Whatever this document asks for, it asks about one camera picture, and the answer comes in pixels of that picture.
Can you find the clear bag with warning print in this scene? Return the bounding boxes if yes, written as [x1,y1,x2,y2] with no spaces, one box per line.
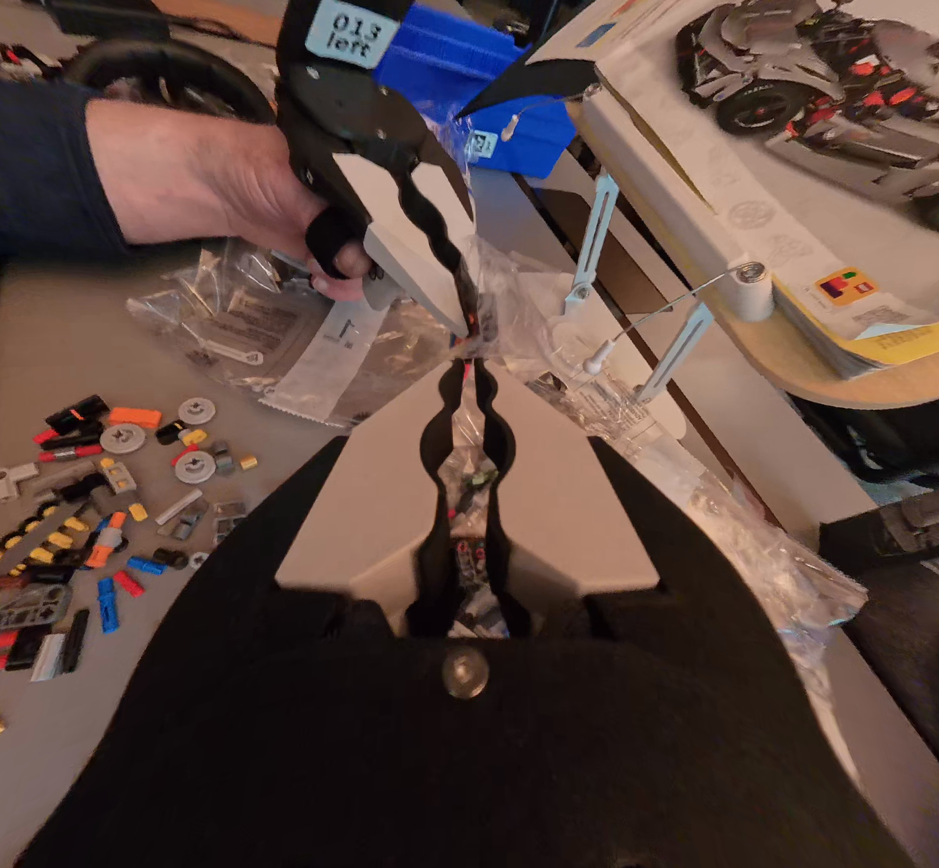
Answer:
[528,362,688,460]

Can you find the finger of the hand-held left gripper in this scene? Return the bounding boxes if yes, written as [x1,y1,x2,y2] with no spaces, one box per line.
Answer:
[332,153,474,341]
[411,164,479,264]

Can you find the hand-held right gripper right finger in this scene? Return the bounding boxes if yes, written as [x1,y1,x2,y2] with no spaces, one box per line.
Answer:
[473,358,658,636]

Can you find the clear bag with number strip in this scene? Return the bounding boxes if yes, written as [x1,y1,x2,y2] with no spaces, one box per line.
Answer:
[690,472,872,665]

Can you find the person's left hand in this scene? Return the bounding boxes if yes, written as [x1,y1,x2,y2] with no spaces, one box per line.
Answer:
[84,99,379,304]

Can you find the black pointed flap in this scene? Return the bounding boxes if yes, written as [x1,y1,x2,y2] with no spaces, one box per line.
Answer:
[455,60,603,124]

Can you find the printed car picture sheet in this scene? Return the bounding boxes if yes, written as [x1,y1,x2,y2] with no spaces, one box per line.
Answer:
[524,0,939,328]

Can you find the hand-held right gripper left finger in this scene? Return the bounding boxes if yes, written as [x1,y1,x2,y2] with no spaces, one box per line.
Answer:
[277,360,465,638]

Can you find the torn open clear bag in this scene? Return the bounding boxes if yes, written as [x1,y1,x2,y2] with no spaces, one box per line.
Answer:
[126,237,457,430]

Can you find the small clear lego bag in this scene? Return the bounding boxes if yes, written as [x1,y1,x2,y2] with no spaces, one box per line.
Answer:
[446,233,582,634]

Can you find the yellow-edged instruction booklet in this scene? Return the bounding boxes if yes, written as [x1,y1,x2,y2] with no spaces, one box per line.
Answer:
[774,274,939,380]

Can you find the blue storage bin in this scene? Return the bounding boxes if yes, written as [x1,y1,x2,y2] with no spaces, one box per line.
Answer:
[374,2,578,181]

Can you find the black power adapter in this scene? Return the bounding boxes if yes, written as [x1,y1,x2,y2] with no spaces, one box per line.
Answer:
[29,0,173,43]

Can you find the black metal frame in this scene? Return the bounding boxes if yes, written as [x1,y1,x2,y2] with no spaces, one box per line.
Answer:
[792,395,939,489]

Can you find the clear empty bag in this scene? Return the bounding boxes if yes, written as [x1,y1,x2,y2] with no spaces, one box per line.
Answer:
[433,112,479,174]

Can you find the pile of loose lego pieces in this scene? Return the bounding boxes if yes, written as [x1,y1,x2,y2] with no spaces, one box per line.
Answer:
[0,395,263,687]

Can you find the wooden book stand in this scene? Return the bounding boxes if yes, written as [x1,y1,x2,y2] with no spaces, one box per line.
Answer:
[506,83,939,412]

